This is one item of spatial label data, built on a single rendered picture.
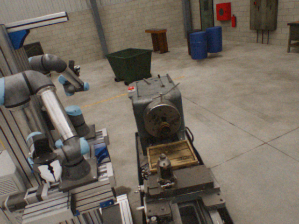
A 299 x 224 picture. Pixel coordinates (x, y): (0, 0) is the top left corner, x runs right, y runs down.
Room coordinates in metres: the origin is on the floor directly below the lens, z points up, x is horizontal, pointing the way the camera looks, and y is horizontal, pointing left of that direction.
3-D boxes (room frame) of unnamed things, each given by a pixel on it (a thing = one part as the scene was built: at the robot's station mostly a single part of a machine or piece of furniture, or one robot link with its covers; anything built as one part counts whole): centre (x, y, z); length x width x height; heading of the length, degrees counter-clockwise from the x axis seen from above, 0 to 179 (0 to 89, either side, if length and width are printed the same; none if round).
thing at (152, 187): (1.05, -0.10, 0.95); 0.43 x 0.17 x 0.05; 91
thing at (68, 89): (1.83, 0.61, 1.46); 0.11 x 0.08 x 0.11; 78
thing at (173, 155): (1.41, -0.12, 0.89); 0.36 x 0.30 x 0.04; 91
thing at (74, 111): (1.55, 0.56, 1.33); 0.13 x 0.12 x 0.14; 78
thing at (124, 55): (6.74, 0.24, 0.43); 1.34 x 0.94 x 0.85; 29
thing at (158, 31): (10.65, -1.07, 0.50); 1.61 x 0.44 x 1.00; 17
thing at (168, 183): (1.08, -0.04, 0.99); 0.20 x 0.10 x 0.05; 1
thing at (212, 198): (1.00, -0.12, 0.90); 0.47 x 0.30 x 0.06; 91
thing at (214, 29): (8.43, -3.02, 0.44); 0.59 x 0.59 x 0.88
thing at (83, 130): (1.55, 0.55, 1.21); 0.15 x 0.15 x 0.10
